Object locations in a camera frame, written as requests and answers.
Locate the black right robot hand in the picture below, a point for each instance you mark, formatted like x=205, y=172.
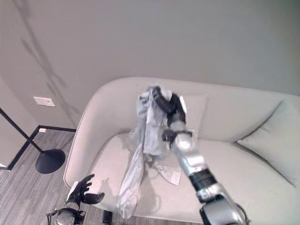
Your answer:
x=169, y=105

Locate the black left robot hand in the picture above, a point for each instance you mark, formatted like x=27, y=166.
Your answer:
x=82, y=190

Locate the light grey jacket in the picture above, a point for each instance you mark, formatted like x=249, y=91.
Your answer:
x=146, y=131

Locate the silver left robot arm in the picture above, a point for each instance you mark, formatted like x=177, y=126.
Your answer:
x=65, y=212

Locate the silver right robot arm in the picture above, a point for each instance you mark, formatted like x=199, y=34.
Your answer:
x=201, y=173

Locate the black sofa leg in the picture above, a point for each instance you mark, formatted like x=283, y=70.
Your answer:
x=107, y=216

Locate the light grey sofa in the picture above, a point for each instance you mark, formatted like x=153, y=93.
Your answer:
x=187, y=150

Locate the black clothes rack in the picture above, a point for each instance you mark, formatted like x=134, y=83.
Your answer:
x=32, y=145

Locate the large light grey cushion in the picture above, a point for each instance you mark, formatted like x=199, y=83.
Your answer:
x=274, y=138

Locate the white wall socket plate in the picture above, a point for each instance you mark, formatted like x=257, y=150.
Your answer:
x=44, y=101

